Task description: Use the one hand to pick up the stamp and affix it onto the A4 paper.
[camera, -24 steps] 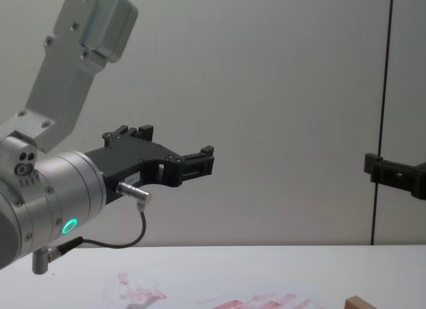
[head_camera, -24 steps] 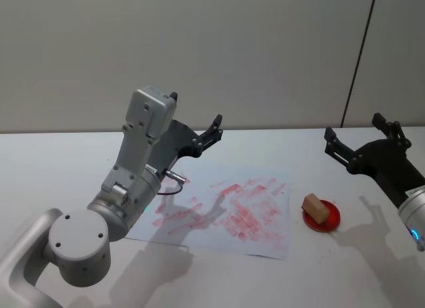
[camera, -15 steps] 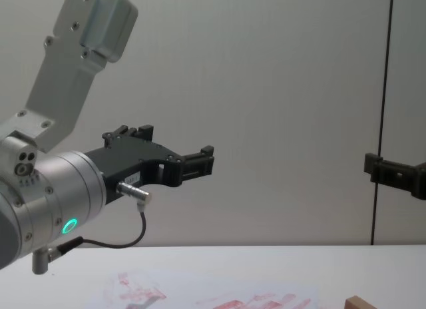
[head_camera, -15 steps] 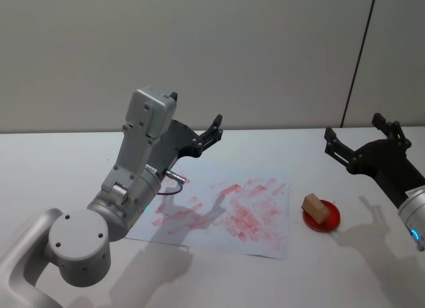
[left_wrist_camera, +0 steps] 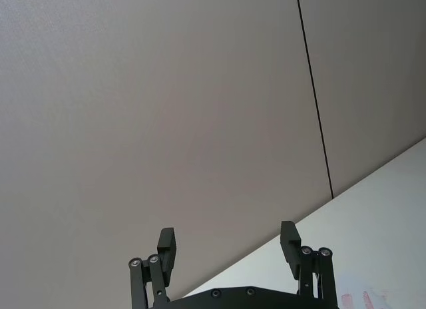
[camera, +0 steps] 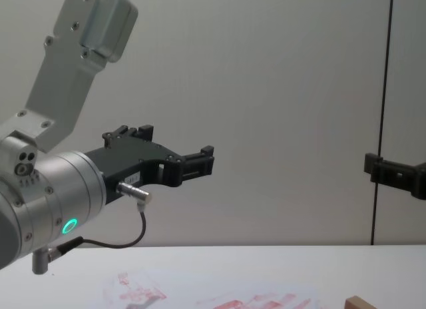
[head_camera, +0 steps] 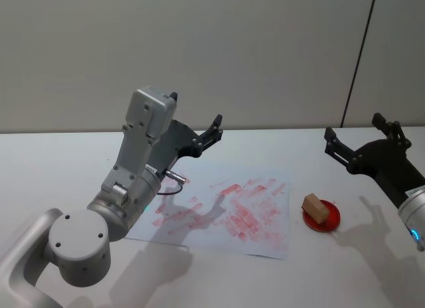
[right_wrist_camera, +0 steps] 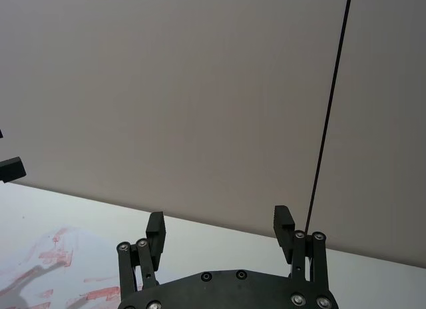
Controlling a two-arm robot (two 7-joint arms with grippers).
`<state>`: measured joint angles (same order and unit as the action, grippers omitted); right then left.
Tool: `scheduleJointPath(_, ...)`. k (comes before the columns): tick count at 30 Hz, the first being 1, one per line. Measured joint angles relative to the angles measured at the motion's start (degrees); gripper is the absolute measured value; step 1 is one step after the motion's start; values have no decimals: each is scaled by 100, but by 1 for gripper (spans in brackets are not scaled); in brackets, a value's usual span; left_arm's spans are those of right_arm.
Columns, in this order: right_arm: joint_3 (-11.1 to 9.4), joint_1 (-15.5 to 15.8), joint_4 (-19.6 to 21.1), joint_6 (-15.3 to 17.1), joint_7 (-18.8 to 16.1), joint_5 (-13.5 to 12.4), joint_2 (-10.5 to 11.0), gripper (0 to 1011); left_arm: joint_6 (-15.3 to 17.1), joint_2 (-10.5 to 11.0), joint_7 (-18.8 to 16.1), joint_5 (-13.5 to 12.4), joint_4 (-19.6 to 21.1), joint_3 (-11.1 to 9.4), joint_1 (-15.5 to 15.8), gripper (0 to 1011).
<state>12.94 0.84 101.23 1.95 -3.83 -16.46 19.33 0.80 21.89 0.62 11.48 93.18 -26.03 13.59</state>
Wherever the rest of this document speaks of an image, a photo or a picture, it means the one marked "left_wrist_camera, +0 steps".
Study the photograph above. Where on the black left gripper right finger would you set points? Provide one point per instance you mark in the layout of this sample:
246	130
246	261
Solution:
322	272

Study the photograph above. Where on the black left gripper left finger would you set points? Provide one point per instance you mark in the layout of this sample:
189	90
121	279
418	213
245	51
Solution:
156	282

